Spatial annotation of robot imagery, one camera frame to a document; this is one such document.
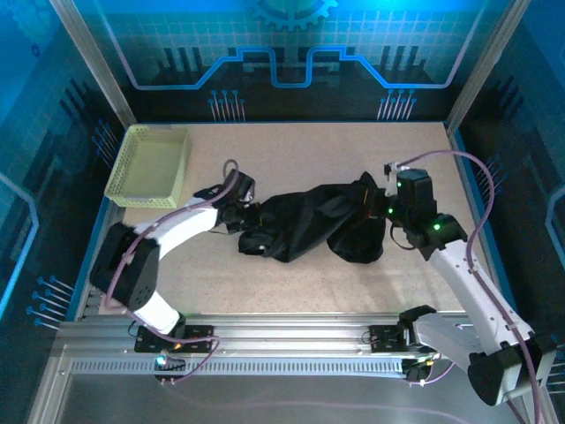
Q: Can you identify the small black controller box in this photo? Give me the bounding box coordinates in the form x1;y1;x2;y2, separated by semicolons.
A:
153;355;187;384
403;358;428;383

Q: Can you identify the slotted grey cable duct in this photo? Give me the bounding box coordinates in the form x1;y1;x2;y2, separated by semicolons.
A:
70;356;410;377

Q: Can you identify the steel shelf panel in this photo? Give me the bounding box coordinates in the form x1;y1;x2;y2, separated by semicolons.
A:
26;355;560;424

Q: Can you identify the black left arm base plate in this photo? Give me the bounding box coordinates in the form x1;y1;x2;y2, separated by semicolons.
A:
134;324;215;354

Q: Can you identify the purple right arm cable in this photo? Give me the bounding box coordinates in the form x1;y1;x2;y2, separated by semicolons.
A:
395;149;545;424

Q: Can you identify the pale green perforated basket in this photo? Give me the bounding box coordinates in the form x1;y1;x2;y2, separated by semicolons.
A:
104;125;192;209

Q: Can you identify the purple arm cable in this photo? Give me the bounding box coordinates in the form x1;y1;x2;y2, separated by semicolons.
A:
395;149;545;424
103;158;221;386

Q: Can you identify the aluminium mounting rail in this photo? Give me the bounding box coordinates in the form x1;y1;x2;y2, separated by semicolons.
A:
56;311;531;361

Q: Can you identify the black t-shirt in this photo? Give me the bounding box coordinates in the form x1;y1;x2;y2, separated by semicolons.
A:
237;170;385;265

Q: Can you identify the aluminium frame post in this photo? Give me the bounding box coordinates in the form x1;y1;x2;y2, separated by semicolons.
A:
48;0;138;129
444;0;533;136

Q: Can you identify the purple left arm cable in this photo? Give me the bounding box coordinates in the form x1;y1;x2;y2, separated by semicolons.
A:
103;158;221;386

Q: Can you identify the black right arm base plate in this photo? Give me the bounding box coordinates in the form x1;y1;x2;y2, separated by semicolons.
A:
368;324;442;354

